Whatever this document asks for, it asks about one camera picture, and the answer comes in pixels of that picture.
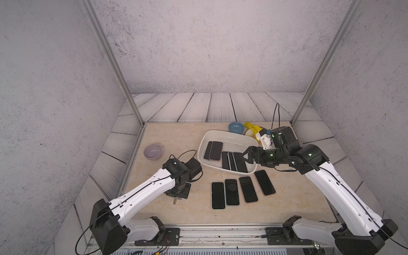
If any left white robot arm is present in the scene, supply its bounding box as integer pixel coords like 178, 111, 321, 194
89, 158, 202, 255

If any aluminium frame post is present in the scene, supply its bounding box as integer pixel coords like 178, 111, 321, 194
290, 0, 363, 125
79, 0, 145, 126

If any black phone green case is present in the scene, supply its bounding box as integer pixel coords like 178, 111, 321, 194
225, 179, 240, 206

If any black phone pink edge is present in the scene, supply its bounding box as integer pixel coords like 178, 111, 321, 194
222, 152, 230, 170

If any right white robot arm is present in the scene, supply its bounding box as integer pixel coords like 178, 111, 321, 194
242, 122, 398, 255

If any blue ceramic bowl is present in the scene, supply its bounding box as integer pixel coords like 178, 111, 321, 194
228, 122, 246, 135

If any right aluminium frame post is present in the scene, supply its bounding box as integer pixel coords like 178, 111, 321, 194
290, 0, 363, 125

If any black phone lilac case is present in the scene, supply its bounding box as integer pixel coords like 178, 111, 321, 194
204, 141, 213, 160

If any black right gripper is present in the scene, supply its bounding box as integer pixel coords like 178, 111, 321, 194
239, 145, 289, 168

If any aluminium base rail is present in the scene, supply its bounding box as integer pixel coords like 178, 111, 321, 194
85, 222, 364, 255

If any lilac ceramic bowl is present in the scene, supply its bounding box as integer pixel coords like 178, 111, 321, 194
143, 143, 163, 161

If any yellow banana toy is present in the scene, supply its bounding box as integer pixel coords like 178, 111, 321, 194
244, 122, 262, 140

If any black phone pink case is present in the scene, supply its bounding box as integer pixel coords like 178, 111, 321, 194
255, 170, 276, 196
239, 176, 258, 204

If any black phone cream case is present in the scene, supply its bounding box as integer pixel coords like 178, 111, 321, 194
211, 182, 226, 210

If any left aluminium frame post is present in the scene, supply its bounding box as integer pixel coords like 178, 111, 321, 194
79, 0, 145, 126

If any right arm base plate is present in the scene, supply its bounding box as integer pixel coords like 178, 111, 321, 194
261, 227, 313, 245

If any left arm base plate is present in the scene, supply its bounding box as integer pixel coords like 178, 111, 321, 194
135, 228, 180, 247

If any black phone dark case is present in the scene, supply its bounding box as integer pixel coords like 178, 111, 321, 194
227, 152, 248, 173

